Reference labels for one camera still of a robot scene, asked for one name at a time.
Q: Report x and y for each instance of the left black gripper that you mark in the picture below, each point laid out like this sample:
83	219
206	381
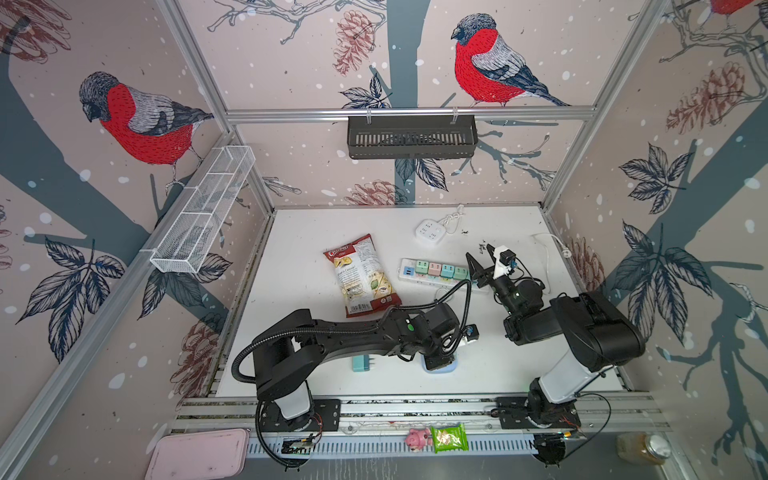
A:
446	358

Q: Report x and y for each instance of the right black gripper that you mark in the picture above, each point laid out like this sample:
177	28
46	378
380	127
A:
482	274

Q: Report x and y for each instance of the green plug adapter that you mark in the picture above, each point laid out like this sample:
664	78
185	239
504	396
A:
422	267
461	273

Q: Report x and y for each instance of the blue cube power socket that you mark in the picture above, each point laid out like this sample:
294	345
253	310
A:
443	369

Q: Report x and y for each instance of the teal plug adapter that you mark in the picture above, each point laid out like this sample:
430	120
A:
361	363
447	271

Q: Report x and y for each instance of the white colourful power strip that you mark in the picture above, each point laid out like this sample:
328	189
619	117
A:
406	272

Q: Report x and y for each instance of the red white snack bag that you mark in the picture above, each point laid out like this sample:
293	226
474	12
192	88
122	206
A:
364	284

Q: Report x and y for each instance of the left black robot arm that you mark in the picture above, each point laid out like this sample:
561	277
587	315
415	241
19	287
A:
279	361

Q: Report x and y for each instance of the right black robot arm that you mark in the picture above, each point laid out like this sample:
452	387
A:
598	335

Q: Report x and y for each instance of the small white power strip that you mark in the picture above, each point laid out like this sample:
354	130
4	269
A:
430	232

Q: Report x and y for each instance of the green snack packet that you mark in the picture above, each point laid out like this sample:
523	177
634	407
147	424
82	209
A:
451	438

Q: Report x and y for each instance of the pink pig toy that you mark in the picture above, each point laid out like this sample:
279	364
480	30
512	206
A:
419	439

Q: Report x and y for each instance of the glass jar with lid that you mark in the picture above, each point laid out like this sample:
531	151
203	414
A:
640	448

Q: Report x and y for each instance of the pink plastic tray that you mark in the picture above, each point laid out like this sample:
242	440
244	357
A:
204	455

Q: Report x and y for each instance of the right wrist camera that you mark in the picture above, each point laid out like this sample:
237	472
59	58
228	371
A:
505	262

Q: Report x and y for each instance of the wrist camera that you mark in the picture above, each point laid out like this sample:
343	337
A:
470	334
505	262

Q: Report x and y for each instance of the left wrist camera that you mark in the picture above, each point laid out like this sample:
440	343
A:
470	334

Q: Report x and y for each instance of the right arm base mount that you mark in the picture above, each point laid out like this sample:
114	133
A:
519	412

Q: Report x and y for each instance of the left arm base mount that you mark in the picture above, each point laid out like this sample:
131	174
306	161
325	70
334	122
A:
323	415

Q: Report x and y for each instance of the black hanging wire basket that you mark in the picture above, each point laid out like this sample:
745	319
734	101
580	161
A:
412	137

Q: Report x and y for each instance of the white wire mesh shelf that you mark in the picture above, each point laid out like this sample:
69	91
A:
194	230

